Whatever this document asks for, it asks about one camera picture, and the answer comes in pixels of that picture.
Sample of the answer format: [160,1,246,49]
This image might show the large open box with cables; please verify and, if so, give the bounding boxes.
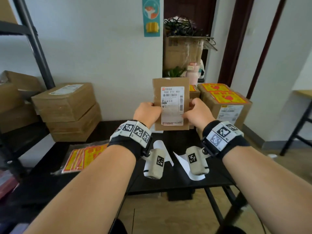
[163,0,217,71]

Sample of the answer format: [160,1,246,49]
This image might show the thin dark brown door frame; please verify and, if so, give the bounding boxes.
[246,0,288,100]

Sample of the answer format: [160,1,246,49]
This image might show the person's black trousers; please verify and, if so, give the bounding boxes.
[108,218,247,234]

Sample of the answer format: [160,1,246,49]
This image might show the potted green plant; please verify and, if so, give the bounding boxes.
[163,66,187,78]

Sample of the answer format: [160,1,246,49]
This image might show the black metal shelf rack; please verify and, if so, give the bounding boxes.
[0,0,56,183]

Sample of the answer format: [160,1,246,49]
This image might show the black wristband white markers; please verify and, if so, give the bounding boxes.
[201,120,251,160]
[108,120,153,161]

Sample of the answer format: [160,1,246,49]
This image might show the person's right hand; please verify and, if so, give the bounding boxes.
[182,98,216,133]

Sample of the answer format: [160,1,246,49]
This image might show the person's left forearm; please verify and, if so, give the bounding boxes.
[24,145,136,234]

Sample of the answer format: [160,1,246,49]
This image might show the person's right forearm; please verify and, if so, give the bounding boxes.
[222,146,312,234]

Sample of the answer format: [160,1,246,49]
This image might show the white sticker backing paper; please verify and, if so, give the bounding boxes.
[144,140,174,171]
[173,151,208,181]

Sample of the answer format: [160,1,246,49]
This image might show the yellow wall holder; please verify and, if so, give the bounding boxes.
[145,21,159,33]

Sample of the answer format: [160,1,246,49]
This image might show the stack of cardboard boxes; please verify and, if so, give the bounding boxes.
[32,83,102,142]

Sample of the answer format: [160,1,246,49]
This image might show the clear plastic bag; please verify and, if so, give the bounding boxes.
[51,142,110,176]

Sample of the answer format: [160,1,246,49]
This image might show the pile of cardboard boxes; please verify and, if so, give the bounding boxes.
[0,70,42,134]

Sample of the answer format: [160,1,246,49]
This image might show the black camera cable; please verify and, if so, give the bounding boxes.
[114,173,137,225]

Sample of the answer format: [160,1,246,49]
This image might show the wood-top desk black legs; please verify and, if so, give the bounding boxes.
[280,89,312,156]

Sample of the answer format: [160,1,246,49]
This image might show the thick dark brown door frame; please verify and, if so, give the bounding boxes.
[217,0,255,87]

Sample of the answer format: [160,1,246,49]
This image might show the bundle of black cables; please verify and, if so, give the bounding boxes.
[163,16,217,46]

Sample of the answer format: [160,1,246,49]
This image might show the large plain cardboard box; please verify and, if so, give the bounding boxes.
[0,0,18,25]

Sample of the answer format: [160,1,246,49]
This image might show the pink water bottle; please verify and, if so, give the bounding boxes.
[186,62,201,85]

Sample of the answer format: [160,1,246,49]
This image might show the person's left hand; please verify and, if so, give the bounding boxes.
[133,102,162,131]

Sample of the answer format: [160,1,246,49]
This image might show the small cardboard parcel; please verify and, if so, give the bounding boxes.
[197,83,232,93]

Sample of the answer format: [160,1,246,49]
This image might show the stack of red yellow stickers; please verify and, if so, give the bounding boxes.
[62,143,109,173]

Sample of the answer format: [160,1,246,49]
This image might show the teal wall poster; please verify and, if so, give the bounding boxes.
[142,0,161,37]

